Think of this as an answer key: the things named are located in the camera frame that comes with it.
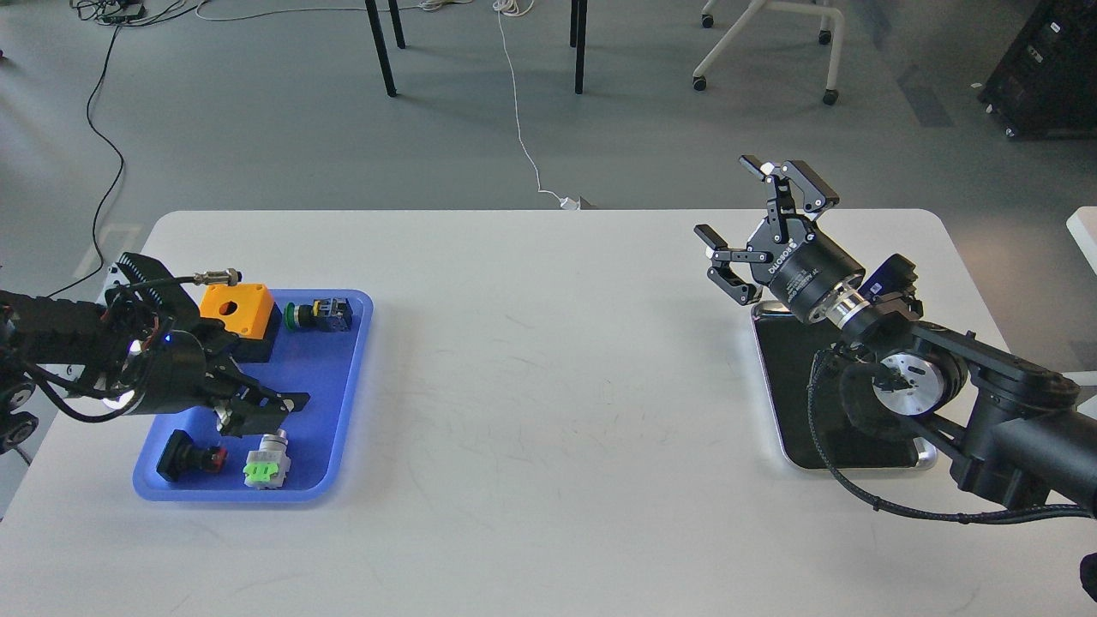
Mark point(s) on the white wheeled chair base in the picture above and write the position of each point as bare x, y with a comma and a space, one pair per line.
831, 34

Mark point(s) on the orange button box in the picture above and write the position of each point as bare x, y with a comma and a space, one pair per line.
250, 311

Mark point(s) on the black table leg right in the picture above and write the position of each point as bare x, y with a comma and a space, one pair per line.
579, 12

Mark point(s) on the black table leg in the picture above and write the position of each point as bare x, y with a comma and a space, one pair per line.
395, 13
579, 12
380, 47

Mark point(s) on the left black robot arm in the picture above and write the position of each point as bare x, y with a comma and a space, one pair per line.
78, 353

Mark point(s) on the black red push button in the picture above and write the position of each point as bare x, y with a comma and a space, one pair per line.
182, 455

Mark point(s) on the silver green indicator switch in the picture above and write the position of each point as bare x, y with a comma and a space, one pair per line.
268, 466

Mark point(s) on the black table leg left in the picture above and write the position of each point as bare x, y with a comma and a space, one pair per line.
380, 47

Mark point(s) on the silver metal tray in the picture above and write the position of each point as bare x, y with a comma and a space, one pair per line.
786, 348

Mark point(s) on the blue plastic tray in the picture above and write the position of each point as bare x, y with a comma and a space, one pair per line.
326, 365

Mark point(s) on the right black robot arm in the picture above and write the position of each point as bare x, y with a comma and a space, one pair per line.
927, 473

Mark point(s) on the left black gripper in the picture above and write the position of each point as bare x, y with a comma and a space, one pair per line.
177, 374

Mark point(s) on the black table leg rear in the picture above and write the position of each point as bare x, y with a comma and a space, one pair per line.
395, 13

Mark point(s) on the white table corner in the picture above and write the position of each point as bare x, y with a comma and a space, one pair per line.
1082, 226

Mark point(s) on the green push button switch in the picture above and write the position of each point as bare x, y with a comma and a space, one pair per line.
326, 314

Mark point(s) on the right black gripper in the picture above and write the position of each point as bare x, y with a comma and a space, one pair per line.
804, 270

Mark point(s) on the black equipment case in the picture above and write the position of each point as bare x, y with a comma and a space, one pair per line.
1043, 86

